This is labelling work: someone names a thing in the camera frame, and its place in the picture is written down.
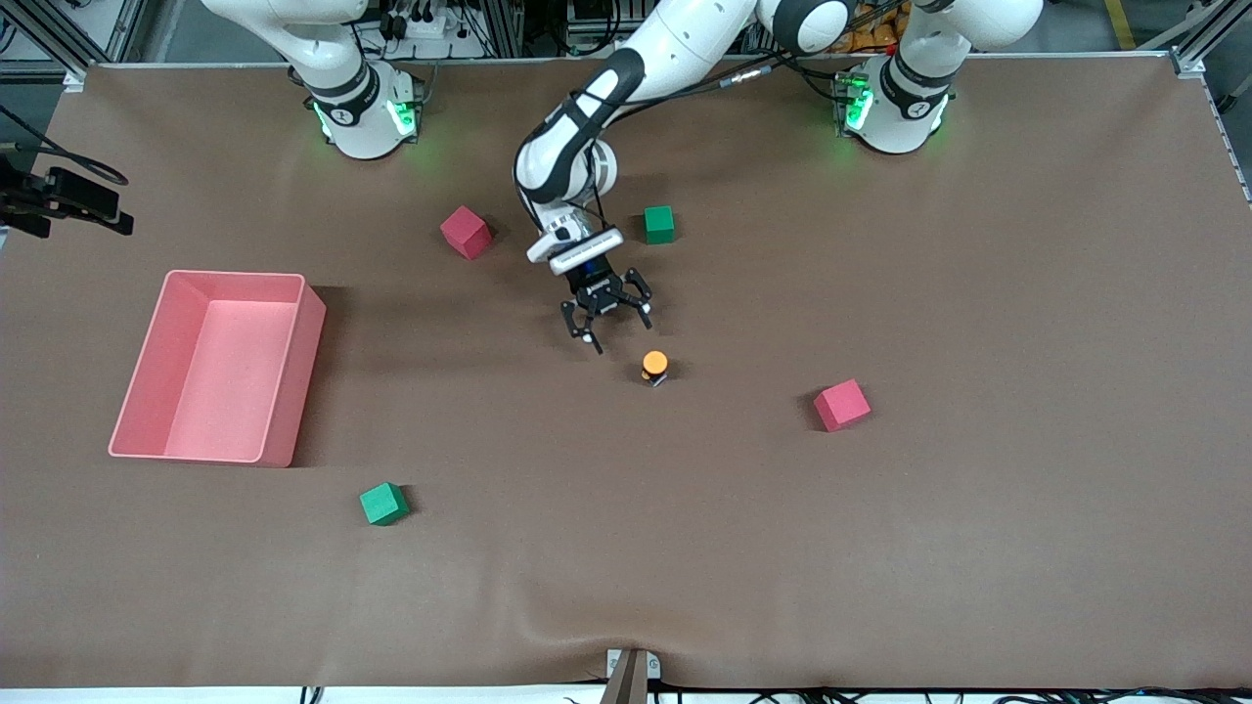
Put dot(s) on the orange cap push button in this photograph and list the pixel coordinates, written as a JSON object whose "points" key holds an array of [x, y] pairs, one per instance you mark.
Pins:
{"points": [[654, 362]]}

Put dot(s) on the brown table mat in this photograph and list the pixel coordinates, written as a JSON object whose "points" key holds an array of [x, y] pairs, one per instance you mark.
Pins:
{"points": [[626, 548]]}

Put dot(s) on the pink plastic bin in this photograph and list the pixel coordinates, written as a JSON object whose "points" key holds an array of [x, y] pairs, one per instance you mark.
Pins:
{"points": [[245, 411]]}

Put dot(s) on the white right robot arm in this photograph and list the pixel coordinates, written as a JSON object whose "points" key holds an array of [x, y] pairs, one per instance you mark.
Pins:
{"points": [[357, 127]]}

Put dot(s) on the orange snack bags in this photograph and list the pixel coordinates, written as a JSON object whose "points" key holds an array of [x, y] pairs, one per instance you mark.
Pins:
{"points": [[875, 37]]}

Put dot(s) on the white power strip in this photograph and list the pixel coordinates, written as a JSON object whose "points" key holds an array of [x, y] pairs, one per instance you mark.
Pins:
{"points": [[425, 24]]}

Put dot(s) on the green foam cube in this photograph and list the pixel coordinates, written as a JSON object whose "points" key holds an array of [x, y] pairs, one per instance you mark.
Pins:
{"points": [[659, 225], [382, 505]]}

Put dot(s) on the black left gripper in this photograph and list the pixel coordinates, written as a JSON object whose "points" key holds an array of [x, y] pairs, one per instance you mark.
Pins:
{"points": [[601, 292]]}

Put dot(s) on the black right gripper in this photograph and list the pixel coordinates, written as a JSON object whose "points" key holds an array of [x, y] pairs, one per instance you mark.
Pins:
{"points": [[10, 175]]}

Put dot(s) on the aluminium camera post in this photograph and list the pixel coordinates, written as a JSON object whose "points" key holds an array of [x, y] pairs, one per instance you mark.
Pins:
{"points": [[631, 680]]}

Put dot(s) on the pink foam cube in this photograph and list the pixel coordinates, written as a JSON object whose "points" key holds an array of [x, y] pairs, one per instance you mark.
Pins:
{"points": [[841, 406], [465, 233]]}

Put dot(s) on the aluminium frame profile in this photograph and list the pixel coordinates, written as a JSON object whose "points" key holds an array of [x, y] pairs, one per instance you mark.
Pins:
{"points": [[59, 44], [1193, 61]]}

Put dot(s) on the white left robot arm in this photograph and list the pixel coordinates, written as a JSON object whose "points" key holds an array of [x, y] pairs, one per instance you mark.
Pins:
{"points": [[685, 39]]}

